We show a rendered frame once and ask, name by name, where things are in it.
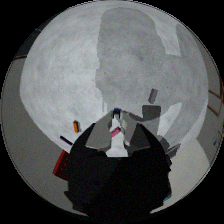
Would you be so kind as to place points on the orange rod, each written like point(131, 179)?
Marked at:
point(75, 123)

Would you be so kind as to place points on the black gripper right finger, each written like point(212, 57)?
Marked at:
point(139, 138)

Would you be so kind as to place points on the pink rod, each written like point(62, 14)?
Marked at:
point(116, 131)

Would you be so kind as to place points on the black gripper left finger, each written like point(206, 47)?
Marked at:
point(97, 137)

